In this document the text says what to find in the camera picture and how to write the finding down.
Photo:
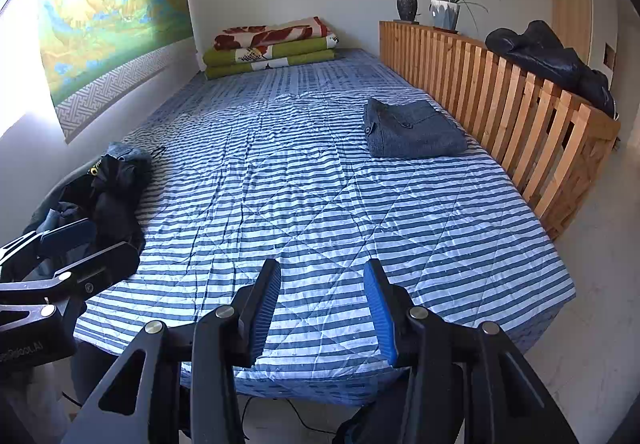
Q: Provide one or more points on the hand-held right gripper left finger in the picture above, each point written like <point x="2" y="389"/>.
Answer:
<point x="267" y="309"/>

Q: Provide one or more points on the black garment with yellow print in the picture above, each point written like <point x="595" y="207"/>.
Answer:
<point x="117" y="204"/>

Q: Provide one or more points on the grey pants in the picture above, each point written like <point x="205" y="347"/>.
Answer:
<point x="415" y="129"/>

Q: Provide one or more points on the green folded quilt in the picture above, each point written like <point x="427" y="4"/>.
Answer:
<point x="225" y="72"/>
<point x="220" y="55"/>

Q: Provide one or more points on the blue striped bed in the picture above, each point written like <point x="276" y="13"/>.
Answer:
<point x="300" y="184"/>

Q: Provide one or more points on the red floral folded blanket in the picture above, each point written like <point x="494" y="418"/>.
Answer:
<point x="270" y="34"/>

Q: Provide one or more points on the black jacket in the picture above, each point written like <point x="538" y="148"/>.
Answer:
<point x="550" y="59"/>

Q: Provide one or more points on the dark ceramic vase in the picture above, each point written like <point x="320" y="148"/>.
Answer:
<point x="406" y="7"/>

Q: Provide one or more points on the potted plant in white pot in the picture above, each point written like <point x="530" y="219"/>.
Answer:
<point x="445" y="14"/>

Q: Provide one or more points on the small wall frame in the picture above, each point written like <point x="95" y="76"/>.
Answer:
<point x="609" y="57"/>

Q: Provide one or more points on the wooden slatted rail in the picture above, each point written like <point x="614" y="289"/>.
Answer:
<point x="500" y="99"/>

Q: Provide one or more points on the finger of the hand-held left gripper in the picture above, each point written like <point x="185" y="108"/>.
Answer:
<point x="100" y="261"/>
<point x="67" y="235"/>

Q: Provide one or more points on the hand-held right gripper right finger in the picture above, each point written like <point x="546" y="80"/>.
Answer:
<point x="380" y="314"/>

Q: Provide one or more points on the blue denim garment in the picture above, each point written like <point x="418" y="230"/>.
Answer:
<point x="127" y="155"/>

